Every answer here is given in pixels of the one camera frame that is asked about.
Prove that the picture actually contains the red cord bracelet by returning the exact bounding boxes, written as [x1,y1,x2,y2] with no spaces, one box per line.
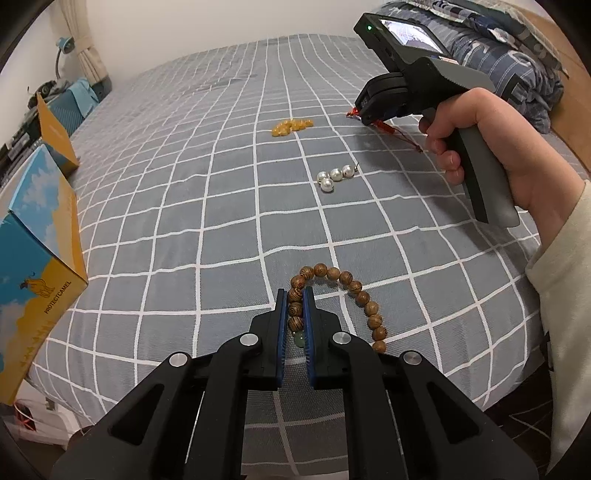
[345,106,426,156]

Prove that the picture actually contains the brown wooden bead bracelet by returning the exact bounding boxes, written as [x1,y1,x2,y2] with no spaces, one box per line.
[286,262,389,355]

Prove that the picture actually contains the cream sleeve right forearm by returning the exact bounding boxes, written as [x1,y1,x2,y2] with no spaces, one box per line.
[526,181,590,468]

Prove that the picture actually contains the person right hand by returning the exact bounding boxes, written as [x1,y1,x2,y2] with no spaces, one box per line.
[419,88,585,248]

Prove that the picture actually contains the folded blue grey quilt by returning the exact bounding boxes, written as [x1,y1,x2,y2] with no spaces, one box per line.
[376,0,567,134]

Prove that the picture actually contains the white pearl earrings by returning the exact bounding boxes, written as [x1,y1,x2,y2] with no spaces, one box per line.
[315,163,359,193]

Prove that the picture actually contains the wooden headboard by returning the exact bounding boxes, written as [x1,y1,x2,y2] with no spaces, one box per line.
[510,1,590,170]

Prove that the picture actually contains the blue yellow cardboard box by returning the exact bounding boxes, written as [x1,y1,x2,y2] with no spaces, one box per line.
[1,99,88,405]

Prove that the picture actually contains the grey checked bed sheet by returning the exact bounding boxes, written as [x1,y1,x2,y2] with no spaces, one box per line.
[28,34,543,423]

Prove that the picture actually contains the black clutter on suitcases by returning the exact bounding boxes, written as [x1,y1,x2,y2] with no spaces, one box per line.
[1,79,70,180]

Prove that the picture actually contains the teal suitcase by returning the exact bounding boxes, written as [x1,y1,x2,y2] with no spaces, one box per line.
[45,77,99,136]

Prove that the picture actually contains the beige left curtain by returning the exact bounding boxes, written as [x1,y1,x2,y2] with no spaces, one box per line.
[56,0,112,92]

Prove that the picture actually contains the blue desk lamp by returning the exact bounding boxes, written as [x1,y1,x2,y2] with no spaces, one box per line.
[54,37,75,80]

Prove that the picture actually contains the yellow bead bracelet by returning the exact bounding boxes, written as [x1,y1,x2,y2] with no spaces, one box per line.
[270,118,316,138]

